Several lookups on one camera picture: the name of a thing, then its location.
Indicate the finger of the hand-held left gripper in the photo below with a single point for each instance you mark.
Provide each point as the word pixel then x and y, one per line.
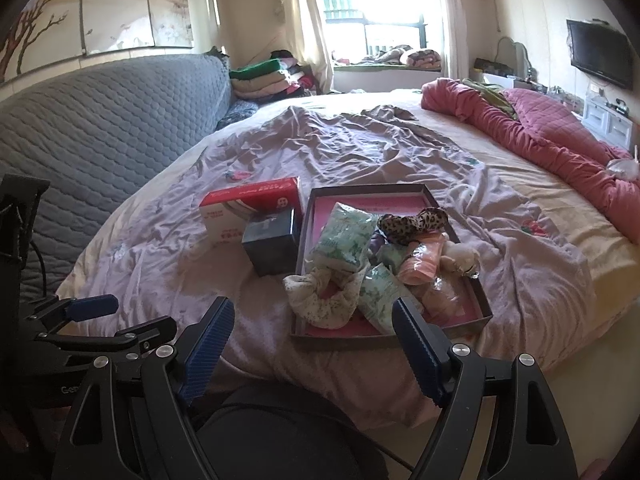
pixel 92 309
pixel 120 337

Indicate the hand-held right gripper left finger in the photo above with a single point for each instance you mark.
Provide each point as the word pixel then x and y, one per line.
pixel 205 355

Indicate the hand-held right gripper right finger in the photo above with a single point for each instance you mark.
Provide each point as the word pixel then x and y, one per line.
pixel 419 352

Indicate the small green tissue packet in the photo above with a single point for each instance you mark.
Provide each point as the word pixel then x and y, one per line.
pixel 387 295

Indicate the grey tray with pink book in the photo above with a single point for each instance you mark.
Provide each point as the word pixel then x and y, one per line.
pixel 465 305

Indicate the pink packaged item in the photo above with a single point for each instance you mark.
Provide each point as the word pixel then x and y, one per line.
pixel 425 262

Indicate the white plush toy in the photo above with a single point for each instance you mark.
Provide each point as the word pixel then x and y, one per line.
pixel 462 259

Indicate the white floral cloth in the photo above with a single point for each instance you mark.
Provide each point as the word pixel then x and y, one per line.
pixel 325 300

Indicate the purple soft item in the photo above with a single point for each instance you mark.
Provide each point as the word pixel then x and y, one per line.
pixel 376 250

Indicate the leopard print headband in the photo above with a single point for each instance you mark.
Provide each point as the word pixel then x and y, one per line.
pixel 415 222

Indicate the large green tissue packet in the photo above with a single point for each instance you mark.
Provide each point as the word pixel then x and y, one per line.
pixel 345 235

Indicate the dark blue box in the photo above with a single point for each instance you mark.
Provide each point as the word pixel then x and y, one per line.
pixel 272 245

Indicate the mauve bed sheet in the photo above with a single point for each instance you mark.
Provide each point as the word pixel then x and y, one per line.
pixel 525 270

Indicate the red and white tissue box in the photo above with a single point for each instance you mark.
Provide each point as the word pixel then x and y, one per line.
pixel 240 210

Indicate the grey quilted headboard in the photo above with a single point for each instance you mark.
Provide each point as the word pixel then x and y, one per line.
pixel 100 125

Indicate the pink quilt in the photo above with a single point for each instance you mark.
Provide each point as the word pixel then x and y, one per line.
pixel 560 160

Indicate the green cloth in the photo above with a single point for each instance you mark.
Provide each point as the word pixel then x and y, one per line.
pixel 487 92

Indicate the clear plastic bag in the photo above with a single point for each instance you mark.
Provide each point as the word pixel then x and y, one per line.
pixel 624 169

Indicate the stack of folded clothes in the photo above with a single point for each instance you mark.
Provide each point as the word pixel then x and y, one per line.
pixel 270 77

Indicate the clothes on windowsill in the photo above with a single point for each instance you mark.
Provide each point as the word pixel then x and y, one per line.
pixel 405 56

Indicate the white drawer cabinet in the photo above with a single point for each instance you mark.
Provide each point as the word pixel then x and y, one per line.
pixel 607 117

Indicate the white vanity mirror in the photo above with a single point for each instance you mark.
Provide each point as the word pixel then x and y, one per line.
pixel 515 57

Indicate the cream curtain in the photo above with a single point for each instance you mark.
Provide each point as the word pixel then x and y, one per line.
pixel 305 20
pixel 450 15

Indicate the blossom tree wall mural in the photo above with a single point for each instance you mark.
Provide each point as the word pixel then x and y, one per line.
pixel 100 5

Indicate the black wall television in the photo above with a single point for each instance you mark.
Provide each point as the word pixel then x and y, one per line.
pixel 600 52

